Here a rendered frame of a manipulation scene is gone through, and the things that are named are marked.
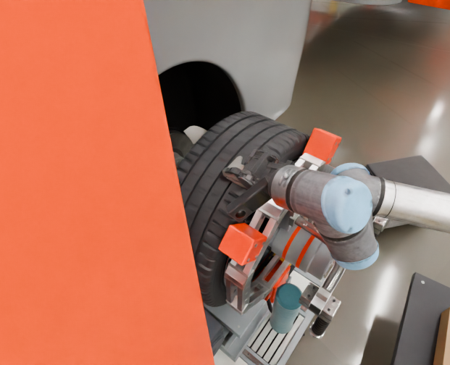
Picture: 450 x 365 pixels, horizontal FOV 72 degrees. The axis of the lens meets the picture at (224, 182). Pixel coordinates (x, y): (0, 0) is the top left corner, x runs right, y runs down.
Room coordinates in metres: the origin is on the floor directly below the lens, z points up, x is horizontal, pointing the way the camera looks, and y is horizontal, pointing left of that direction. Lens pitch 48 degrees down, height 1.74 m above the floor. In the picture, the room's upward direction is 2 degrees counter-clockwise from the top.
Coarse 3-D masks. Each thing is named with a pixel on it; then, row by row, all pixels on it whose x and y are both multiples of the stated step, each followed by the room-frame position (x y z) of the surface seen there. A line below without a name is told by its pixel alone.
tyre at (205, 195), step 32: (224, 128) 0.73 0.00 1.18; (256, 128) 0.73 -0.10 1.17; (288, 128) 0.77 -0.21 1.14; (192, 160) 0.63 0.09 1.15; (224, 160) 0.61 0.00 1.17; (192, 192) 0.55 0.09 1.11; (224, 192) 0.52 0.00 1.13; (192, 224) 0.48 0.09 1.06; (224, 224) 0.45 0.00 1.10; (224, 256) 0.42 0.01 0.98; (224, 288) 0.42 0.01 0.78
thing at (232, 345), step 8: (288, 280) 0.71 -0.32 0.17; (264, 304) 0.60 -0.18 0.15; (272, 304) 0.59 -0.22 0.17; (264, 312) 0.56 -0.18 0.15; (256, 320) 0.52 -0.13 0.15; (224, 328) 0.49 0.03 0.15; (248, 328) 0.49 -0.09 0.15; (256, 328) 0.48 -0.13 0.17; (224, 336) 0.45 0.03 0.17; (232, 336) 0.45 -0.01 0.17; (248, 336) 0.45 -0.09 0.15; (224, 344) 0.41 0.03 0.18; (232, 344) 0.42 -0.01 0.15; (240, 344) 0.42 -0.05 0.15; (224, 352) 0.40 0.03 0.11; (232, 352) 0.39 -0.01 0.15; (240, 352) 0.38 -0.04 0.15
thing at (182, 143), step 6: (174, 132) 0.97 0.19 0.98; (174, 138) 0.94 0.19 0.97; (180, 138) 0.97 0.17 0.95; (186, 138) 0.99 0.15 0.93; (174, 144) 0.94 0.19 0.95; (180, 144) 0.96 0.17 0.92; (186, 144) 0.99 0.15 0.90; (192, 144) 1.01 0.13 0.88; (174, 150) 0.93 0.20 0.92; (180, 150) 0.96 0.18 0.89; (186, 150) 0.98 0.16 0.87; (174, 156) 0.89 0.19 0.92; (180, 156) 0.91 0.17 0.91
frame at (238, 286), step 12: (300, 156) 0.66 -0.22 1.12; (312, 156) 0.66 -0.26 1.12; (312, 168) 0.61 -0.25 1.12; (324, 168) 0.66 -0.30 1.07; (264, 204) 0.49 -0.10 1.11; (264, 216) 0.48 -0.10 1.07; (276, 216) 0.46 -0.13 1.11; (300, 216) 0.73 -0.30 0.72; (264, 228) 0.44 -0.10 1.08; (276, 228) 0.46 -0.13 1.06; (228, 264) 0.40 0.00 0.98; (252, 264) 0.38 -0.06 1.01; (288, 264) 0.59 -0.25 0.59; (228, 276) 0.38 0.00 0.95; (240, 276) 0.37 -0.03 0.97; (252, 276) 0.37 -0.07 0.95; (264, 276) 0.53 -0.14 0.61; (276, 276) 0.53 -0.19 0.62; (228, 288) 0.38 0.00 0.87; (240, 288) 0.35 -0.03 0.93; (252, 288) 0.47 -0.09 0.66; (264, 288) 0.48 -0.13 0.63; (228, 300) 0.38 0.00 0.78; (240, 300) 0.35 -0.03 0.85; (252, 300) 0.40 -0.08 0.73; (240, 312) 0.35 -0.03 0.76
